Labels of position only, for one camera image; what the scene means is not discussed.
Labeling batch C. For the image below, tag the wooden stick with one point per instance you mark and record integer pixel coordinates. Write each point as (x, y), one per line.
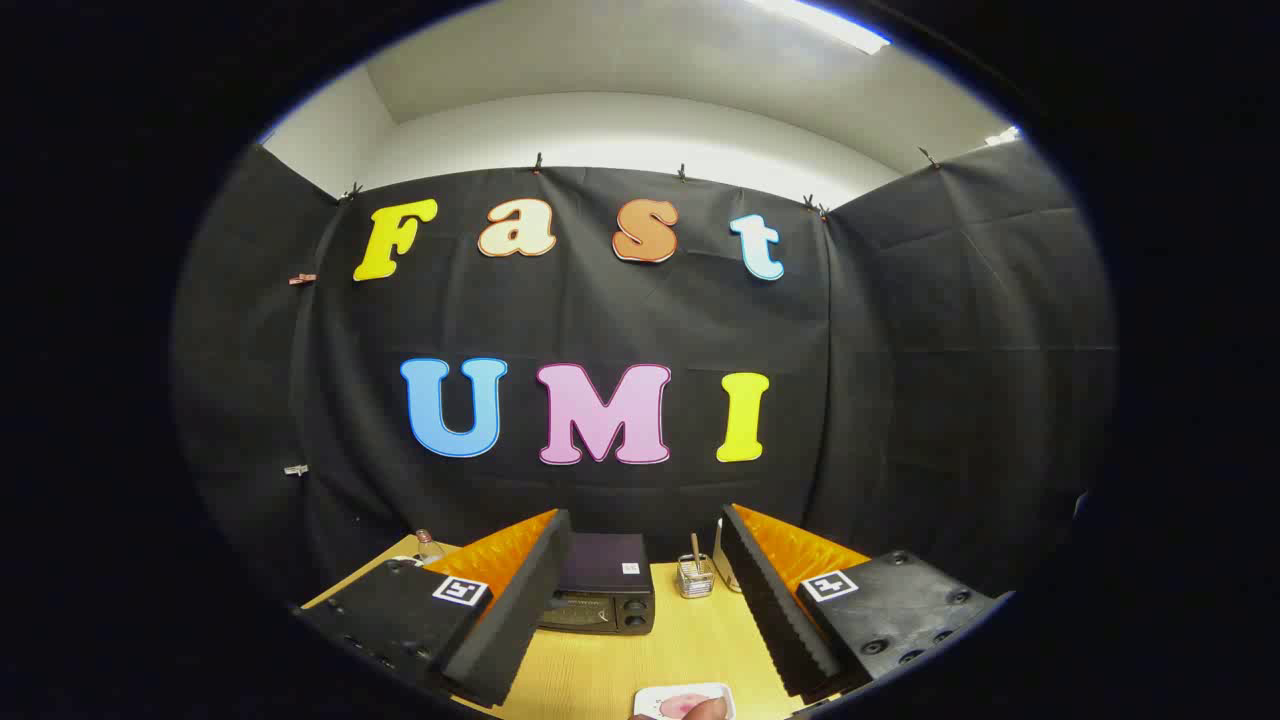
(695, 550)

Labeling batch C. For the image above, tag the row of black cloth clips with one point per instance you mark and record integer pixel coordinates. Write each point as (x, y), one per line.
(537, 163)

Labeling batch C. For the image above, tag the round pink meat slice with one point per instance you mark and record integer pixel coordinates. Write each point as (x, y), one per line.
(676, 708)

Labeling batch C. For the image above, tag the white rectangular food tray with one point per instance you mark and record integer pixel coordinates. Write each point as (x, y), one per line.
(652, 699)

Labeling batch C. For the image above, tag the ceiling light strip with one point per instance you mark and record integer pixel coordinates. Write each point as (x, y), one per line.
(825, 24)

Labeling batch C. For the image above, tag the white bread toaster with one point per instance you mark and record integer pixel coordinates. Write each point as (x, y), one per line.
(723, 565)

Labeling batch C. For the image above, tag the black toaster oven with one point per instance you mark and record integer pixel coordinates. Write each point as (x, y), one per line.
(606, 572)

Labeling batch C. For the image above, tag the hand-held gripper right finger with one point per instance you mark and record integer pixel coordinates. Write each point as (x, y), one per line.
(770, 610)

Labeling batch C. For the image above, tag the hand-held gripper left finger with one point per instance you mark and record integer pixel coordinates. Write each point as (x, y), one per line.
(520, 610)

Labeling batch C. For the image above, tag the clear plastic water bottle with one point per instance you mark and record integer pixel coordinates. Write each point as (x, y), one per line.
(428, 548)

